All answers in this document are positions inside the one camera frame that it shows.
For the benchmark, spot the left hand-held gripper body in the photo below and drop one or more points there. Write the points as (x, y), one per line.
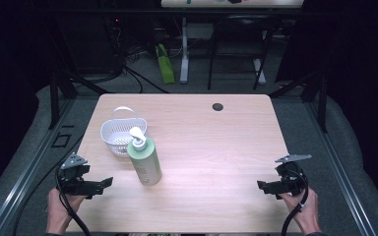
(75, 170)

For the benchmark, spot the person's left hand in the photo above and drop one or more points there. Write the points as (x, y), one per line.
(58, 209)

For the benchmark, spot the black table grommet hole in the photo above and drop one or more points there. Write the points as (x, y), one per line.
(217, 106)

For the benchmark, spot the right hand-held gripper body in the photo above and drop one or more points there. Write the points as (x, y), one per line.
(290, 177)

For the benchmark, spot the green pump bottle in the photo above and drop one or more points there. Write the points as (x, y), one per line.
(144, 160)

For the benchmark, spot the black metal stand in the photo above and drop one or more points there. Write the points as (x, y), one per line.
(55, 98)
(321, 98)

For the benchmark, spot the white plastic basket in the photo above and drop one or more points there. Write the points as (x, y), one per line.
(118, 134)

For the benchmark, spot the person's right hand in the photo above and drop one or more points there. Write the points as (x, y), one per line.
(303, 213)

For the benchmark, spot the black square floor frame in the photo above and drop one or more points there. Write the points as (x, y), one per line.
(61, 140)

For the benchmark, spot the green bag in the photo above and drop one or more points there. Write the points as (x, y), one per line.
(165, 65)

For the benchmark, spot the white desk leg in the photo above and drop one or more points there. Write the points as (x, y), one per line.
(184, 52)

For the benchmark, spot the black chair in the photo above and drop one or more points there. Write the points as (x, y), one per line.
(239, 42)

